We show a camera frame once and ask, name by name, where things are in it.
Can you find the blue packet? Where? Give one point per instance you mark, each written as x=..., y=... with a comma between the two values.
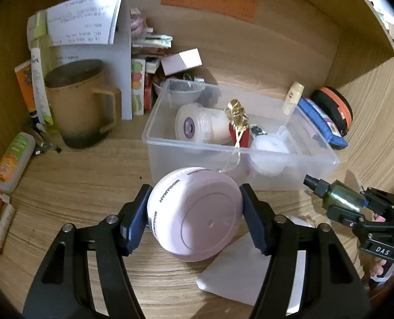
x=323, y=123

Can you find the clear plastic jar purple label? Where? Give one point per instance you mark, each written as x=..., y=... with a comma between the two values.
x=195, y=123

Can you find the small white orange tube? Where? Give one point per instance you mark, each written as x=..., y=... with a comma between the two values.
x=6, y=219

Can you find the orange green tube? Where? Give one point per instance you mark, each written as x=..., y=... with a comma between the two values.
x=14, y=161

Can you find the green spray bottle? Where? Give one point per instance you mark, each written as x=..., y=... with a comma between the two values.
x=335, y=194

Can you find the white paper folder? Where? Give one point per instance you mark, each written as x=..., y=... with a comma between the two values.
x=117, y=58

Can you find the black orange round case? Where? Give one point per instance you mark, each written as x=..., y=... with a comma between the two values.
x=336, y=106

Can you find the white printed receipt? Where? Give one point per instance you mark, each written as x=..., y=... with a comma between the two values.
x=83, y=22

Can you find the fruit pattern booklet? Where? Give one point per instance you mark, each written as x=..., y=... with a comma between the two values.
x=137, y=85

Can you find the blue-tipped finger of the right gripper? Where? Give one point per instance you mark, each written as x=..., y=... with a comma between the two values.
x=379, y=202

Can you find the person's hand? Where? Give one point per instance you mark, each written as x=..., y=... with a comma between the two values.
x=377, y=267

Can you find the white pink small box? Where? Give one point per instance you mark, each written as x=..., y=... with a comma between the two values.
x=181, y=61

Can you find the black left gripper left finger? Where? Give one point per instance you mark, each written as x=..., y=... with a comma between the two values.
x=83, y=274

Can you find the white green tall tube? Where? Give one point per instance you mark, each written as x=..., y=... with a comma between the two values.
x=41, y=100

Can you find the white cloth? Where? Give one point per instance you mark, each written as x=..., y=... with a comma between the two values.
x=237, y=273

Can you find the small frosted round container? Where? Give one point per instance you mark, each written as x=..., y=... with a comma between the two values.
x=269, y=154

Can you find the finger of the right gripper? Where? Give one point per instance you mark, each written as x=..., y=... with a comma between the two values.
x=347, y=217

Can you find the brown ceramic mug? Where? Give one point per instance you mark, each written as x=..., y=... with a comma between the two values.
x=86, y=109

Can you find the stack of sachets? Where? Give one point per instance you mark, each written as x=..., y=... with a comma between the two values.
x=152, y=49

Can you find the clear plastic storage bin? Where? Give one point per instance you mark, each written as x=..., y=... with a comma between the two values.
x=310, y=152

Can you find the clear bowl of trinkets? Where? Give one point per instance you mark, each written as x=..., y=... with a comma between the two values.
x=175, y=94

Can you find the red gold drawstring pouch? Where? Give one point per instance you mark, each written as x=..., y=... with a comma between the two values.
x=239, y=123

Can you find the orange flat package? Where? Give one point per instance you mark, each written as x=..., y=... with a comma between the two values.
x=23, y=74

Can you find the small patterned square object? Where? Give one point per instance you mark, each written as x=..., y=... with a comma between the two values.
x=256, y=130

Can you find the cream small lotion bottle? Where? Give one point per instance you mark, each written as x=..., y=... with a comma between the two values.
x=292, y=98

